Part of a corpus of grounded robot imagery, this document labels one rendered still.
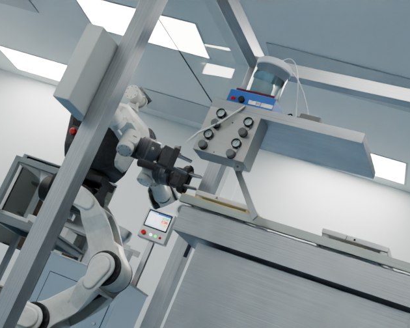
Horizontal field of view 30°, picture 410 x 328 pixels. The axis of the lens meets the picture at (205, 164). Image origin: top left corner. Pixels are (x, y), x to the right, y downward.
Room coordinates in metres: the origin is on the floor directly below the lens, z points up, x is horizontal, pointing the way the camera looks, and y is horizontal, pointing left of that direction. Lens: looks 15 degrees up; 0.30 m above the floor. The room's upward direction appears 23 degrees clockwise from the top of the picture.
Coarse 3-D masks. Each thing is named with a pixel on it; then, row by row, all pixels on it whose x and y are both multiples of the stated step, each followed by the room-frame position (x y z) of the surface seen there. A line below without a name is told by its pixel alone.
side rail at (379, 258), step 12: (192, 204) 2.81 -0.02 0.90; (204, 204) 2.79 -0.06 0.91; (216, 204) 2.77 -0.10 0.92; (228, 216) 2.75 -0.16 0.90; (240, 216) 2.73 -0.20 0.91; (276, 228) 2.67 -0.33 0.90; (288, 228) 2.65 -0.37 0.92; (312, 240) 2.61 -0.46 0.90; (324, 240) 2.59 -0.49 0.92; (348, 252) 2.55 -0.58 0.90; (360, 252) 2.53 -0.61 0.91; (372, 252) 2.52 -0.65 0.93; (384, 264) 2.50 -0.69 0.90; (396, 264) 2.48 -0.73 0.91; (408, 264) 2.46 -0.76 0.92
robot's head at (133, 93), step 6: (126, 90) 3.13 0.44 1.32; (132, 90) 3.12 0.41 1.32; (138, 90) 3.11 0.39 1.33; (126, 96) 3.13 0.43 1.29; (132, 96) 3.11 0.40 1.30; (138, 96) 3.12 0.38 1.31; (144, 96) 3.20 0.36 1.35; (132, 102) 3.15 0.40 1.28; (138, 102) 3.16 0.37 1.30; (144, 102) 3.19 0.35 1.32; (138, 108) 3.21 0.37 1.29
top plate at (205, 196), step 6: (198, 192) 2.83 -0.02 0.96; (204, 192) 2.82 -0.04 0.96; (204, 198) 2.85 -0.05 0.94; (210, 198) 2.81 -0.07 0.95; (216, 198) 2.80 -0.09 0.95; (222, 198) 2.79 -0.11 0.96; (222, 204) 2.82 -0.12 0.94; (228, 204) 2.78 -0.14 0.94; (234, 204) 2.77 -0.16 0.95; (240, 204) 2.76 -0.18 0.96; (264, 228) 2.93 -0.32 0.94
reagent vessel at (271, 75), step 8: (264, 56) 2.84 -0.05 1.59; (256, 64) 2.89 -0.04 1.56; (264, 64) 2.84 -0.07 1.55; (272, 64) 2.82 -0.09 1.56; (280, 64) 2.82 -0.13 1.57; (256, 72) 2.86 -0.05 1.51; (264, 72) 2.83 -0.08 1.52; (272, 72) 2.82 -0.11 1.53; (280, 72) 2.83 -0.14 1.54; (288, 72) 2.85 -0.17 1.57; (256, 80) 2.84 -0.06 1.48; (264, 80) 2.82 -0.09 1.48; (272, 80) 2.82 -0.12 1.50; (280, 80) 2.83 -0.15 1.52; (248, 88) 2.87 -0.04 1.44; (256, 88) 2.83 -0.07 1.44; (264, 88) 2.82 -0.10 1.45; (272, 88) 2.82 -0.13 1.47; (280, 88) 2.85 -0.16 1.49; (280, 96) 2.87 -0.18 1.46
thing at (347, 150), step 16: (240, 112) 2.76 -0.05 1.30; (256, 112) 2.74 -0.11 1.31; (272, 112) 2.71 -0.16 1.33; (272, 128) 2.81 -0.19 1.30; (288, 128) 2.74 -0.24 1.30; (304, 128) 2.65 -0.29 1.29; (320, 128) 2.62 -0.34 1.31; (336, 128) 2.60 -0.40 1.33; (272, 144) 2.99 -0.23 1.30; (288, 144) 2.91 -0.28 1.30; (304, 144) 2.84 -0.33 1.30; (320, 144) 2.77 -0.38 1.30; (336, 144) 2.70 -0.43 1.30; (352, 144) 2.63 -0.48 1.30; (304, 160) 3.02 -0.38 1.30; (320, 160) 2.94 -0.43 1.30; (336, 160) 2.86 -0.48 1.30; (352, 160) 2.79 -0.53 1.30; (368, 160) 2.72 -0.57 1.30; (368, 176) 2.89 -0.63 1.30
